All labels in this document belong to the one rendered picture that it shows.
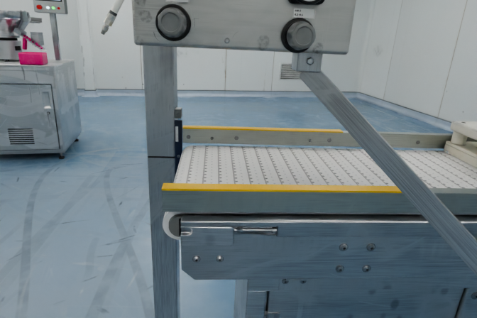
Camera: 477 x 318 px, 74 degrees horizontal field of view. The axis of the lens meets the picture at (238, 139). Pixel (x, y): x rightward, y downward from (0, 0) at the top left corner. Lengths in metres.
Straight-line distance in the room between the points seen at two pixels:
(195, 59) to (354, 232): 5.16
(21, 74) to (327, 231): 2.65
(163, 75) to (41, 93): 2.25
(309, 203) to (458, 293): 0.37
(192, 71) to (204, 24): 5.21
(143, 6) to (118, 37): 5.20
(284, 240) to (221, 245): 0.09
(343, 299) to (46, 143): 2.64
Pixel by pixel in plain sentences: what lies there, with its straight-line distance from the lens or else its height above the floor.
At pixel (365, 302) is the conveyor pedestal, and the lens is 0.66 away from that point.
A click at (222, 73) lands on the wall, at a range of 5.60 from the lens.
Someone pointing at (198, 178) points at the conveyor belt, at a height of 0.83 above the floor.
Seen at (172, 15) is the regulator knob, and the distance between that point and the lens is 0.31.
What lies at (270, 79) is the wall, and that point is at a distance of 5.81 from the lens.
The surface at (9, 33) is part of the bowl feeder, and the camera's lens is 3.14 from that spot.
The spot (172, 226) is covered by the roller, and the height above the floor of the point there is 0.80.
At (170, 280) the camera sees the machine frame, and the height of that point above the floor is 0.47.
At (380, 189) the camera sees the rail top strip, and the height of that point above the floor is 0.87.
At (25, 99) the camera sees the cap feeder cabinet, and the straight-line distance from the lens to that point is 2.92.
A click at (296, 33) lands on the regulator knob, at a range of 0.32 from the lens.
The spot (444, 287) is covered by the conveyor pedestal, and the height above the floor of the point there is 0.66.
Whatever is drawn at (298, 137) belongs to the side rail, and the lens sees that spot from 0.69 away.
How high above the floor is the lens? 1.06
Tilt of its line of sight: 18 degrees down
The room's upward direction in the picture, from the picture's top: 3 degrees clockwise
